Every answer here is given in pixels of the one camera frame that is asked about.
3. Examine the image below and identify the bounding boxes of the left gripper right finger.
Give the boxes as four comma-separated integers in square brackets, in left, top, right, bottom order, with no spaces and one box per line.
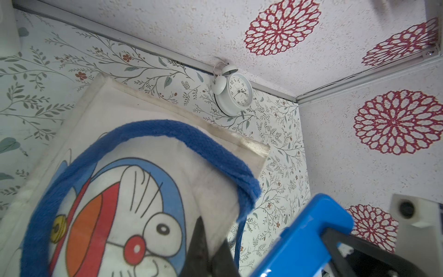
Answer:
[211,240,240,277]

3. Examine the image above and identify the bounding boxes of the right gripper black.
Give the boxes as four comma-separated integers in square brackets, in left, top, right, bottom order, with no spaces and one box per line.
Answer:
[321,228,427,277]

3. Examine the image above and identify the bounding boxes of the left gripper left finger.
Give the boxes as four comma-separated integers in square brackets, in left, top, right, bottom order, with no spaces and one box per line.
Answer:
[179,217,210,277]

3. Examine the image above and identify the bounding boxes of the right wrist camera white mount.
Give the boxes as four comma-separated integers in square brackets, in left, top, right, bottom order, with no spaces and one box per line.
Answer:
[389,194,443,277]

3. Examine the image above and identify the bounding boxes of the white canvas bag blue handles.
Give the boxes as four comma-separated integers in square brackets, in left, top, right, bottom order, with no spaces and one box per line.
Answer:
[1,73,270,277]

